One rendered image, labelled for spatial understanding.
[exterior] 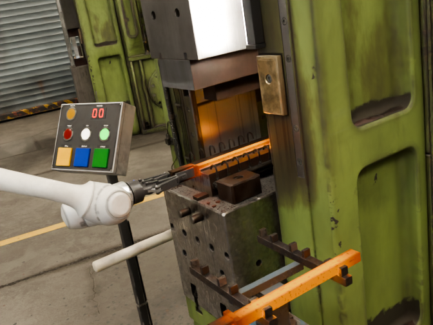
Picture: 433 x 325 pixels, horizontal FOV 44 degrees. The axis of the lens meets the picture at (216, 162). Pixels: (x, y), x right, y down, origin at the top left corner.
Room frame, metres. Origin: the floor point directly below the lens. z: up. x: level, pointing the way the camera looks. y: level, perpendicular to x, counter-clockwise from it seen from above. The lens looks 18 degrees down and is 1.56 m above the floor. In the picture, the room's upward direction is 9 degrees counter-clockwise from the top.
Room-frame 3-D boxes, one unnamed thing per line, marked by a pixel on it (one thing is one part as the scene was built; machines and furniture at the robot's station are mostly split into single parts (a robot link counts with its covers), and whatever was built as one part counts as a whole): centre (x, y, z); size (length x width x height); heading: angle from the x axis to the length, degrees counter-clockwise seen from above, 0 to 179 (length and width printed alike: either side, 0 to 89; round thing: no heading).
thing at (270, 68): (1.51, -0.19, 1.27); 0.09 x 0.02 x 0.17; 32
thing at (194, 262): (1.18, -0.01, 0.94); 0.23 x 0.06 x 0.02; 120
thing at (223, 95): (1.82, -0.14, 1.24); 0.30 x 0.07 x 0.06; 122
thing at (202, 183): (1.82, -0.09, 0.96); 0.42 x 0.20 x 0.09; 122
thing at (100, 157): (1.98, 0.44, 1.01); 0.07 x 0.05 x 0.07; 57
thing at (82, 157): (2.03, 0.52, 1.01); 0.07 x 0.05 x 0.07; 57
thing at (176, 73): (1.82, -0.09, 1.32); 0.42 x 0.20 x 0.10; 122
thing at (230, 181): (1.59, -0.06, 0.95); 0.12 x 0.08 x 0.06; 122
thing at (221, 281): (1.08, -0.07, 0.94); 0.23 x 0.06 x 0.02; 120
